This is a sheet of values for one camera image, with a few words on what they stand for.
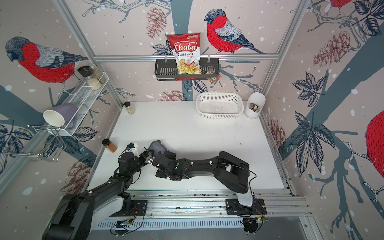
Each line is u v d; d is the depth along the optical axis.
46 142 0.66
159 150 0.88
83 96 0.87
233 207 0.73
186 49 0.81
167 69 0.95
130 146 0.79
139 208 0.73
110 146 0.90
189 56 0.83
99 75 0.86
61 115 0.61
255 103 1.07
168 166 0.63
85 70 0.78
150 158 0.71
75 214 0.45
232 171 0.50
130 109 1.11
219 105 1.19
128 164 0.68
